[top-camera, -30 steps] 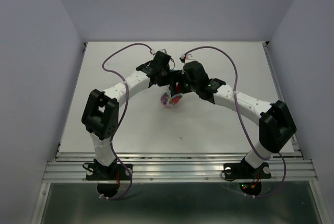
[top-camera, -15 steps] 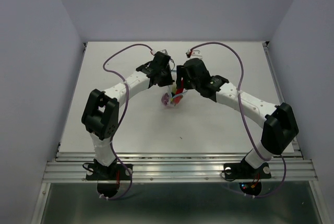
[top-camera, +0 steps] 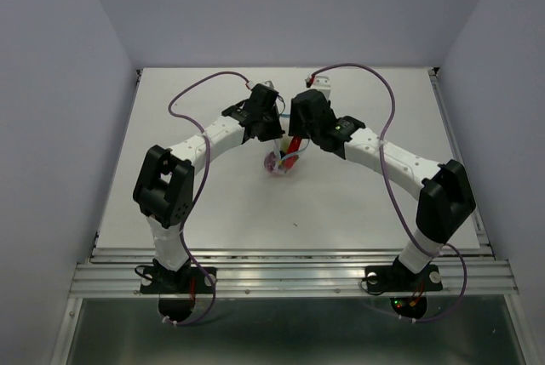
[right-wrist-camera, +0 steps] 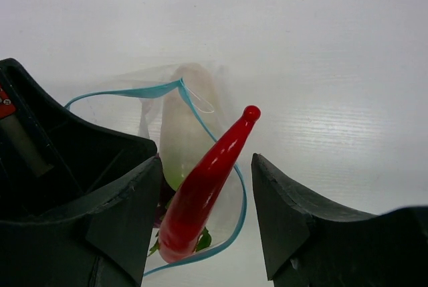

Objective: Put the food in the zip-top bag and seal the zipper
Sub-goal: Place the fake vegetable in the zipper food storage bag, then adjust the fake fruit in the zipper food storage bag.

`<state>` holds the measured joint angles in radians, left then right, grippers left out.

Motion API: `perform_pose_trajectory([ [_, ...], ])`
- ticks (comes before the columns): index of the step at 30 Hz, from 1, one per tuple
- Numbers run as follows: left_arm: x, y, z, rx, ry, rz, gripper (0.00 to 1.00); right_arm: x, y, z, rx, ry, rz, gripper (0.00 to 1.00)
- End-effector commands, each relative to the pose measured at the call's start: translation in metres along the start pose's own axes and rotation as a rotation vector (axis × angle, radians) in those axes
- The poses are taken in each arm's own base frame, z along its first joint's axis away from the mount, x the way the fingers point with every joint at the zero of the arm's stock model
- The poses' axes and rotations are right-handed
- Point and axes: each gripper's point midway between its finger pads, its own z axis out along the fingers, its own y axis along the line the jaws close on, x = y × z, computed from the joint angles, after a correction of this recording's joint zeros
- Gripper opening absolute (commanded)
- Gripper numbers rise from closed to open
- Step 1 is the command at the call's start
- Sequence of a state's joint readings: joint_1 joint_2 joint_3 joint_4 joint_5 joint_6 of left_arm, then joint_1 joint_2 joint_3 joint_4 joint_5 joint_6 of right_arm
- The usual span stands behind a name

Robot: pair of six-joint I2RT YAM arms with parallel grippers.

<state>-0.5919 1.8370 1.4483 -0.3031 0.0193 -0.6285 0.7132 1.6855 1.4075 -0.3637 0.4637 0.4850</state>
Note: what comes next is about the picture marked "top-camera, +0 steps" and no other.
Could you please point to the clear zip top bag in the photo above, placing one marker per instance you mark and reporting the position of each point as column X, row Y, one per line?
column 278, row 144

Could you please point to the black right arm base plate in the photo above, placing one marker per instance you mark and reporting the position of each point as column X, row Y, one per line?
column 380, row 279

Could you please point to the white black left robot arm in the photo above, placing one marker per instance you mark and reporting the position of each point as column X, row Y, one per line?
column 164, row 190

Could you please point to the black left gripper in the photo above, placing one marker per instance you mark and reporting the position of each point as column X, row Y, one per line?
column 277, row 132

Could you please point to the red chili pepper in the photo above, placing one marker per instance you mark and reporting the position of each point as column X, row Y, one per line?
column 290, row 152

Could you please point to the purple red onion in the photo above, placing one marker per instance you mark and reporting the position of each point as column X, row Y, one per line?
column 272, row 164

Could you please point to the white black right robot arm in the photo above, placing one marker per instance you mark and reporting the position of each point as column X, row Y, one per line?
column 444, row 196

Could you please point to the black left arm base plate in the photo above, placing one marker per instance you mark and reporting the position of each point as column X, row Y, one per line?
column 187, row 280

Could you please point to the aluminium front frame rails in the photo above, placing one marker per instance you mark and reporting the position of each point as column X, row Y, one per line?
column 109, row 273

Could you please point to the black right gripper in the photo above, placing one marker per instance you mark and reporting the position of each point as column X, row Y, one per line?
column 295, row 126

